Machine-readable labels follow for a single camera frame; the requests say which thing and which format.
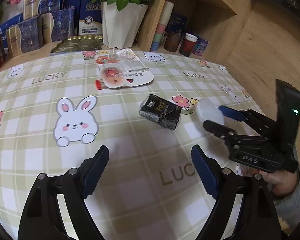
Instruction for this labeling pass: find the small blue purple box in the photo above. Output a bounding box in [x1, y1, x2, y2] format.
[192, 37, 209, 56]

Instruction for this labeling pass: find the person's right hand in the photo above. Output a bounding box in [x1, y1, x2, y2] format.
[258, 170, 298, 196]

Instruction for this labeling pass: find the green plaid bunny tablecloth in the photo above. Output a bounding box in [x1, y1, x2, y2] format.
[0, 52, 260, 239]

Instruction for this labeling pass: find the white flower pot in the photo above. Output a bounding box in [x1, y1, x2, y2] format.
[102, 2, 148, 49]

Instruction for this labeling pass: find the black cigarette pack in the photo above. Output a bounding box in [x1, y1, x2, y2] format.
[139, 94, 181, 130]

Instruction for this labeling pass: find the white brown bear package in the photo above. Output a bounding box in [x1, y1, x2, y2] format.
[95, 49, 154, 90]

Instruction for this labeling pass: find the white round lid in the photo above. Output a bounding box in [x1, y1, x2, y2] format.
[195, 98, 224, 125]

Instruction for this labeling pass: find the dark drink cup white lid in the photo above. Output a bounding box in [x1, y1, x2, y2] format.
[179, 33, 198, 57]

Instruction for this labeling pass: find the stack of pastel cups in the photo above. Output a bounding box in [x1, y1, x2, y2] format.
[150, 1, 174, 51]

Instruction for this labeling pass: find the brown glass cup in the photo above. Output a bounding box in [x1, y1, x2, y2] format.
[164, 33, 182, 53]

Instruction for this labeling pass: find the wooden shelf unit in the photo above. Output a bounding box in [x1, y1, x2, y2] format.
[136, 0, 253, 64]

